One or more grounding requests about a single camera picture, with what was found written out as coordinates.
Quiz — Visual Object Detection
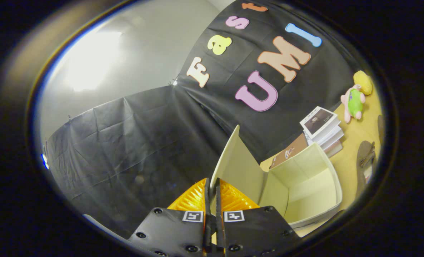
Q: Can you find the black backdrop cloth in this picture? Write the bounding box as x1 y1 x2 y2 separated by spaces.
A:
42 0 362 240

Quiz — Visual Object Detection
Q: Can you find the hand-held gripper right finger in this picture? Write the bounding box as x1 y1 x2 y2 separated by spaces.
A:
215 177 301 257

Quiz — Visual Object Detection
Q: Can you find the yellow plush toy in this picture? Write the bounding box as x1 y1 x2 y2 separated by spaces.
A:
353 70 373 96

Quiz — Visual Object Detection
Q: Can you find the white paperback book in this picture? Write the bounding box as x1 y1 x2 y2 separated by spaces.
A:
323 139 344 158
305 125 343 145

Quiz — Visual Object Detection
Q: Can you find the grey fabric storage box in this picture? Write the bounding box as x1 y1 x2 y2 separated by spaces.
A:
209 125 343 229

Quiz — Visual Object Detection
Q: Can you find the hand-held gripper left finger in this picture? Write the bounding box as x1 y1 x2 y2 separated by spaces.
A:
127 177 212 257

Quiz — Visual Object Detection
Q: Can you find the green plush toy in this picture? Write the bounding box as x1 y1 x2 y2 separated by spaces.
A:
341 85 366 124

